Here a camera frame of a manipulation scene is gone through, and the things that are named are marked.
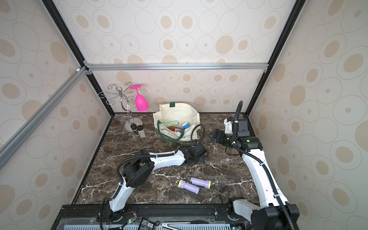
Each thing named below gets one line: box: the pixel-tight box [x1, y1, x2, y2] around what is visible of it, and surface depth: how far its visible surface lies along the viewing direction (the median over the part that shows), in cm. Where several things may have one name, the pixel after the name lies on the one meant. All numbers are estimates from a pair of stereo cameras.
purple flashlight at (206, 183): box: [190, 177, 212, 189], surface depth 83 cm
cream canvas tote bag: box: [152, 102, 201, 143], surface depth 99 cm
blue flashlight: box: [182, 122, 190, 130], surface depth 102 cm
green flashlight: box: [162, 120, 180, 127], surface depth 107 cm
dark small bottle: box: [130, 123, 138, 132], surface depth 102 cm
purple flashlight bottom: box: [177, 179, 200, 195], surface depth 81 cm
